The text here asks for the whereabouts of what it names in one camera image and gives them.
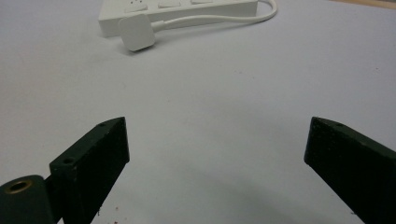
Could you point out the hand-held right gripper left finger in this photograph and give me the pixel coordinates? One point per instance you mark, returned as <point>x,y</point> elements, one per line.
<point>90,168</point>

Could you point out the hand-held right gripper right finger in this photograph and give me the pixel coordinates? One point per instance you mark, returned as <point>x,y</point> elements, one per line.
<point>355,168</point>

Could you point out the white plug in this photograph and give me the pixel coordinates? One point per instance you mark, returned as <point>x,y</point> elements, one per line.
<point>137,32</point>

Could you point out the white power strip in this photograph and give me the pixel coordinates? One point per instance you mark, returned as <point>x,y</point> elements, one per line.
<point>186,9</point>

